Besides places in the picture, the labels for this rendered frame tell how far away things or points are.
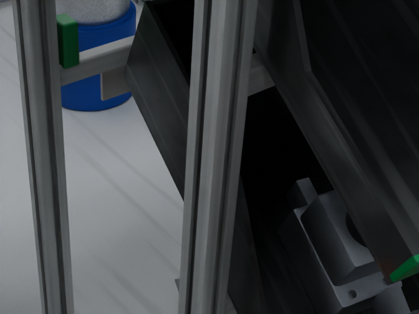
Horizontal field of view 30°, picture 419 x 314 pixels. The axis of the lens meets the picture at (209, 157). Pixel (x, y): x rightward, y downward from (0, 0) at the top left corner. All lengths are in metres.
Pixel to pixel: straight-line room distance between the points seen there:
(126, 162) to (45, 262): 0.59
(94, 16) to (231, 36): 0.89
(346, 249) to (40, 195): 0.23
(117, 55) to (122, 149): 0.68
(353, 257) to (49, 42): 0.22
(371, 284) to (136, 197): 0.69
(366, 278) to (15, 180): 0.77
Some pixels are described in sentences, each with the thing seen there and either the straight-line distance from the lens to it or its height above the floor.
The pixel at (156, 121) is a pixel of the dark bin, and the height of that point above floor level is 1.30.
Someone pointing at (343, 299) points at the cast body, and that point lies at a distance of 0.44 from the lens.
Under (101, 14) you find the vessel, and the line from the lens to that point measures 1.22.
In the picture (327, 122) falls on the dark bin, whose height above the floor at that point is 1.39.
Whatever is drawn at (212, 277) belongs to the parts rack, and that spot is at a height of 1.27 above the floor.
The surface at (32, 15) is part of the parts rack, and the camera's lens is 0.48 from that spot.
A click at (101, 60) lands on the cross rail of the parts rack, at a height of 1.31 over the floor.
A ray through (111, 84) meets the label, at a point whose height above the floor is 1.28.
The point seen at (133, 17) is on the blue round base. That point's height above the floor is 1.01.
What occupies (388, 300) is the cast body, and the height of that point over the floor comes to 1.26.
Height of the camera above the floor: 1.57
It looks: 36 degrees down
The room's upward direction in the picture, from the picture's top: 4 degrees clockwise
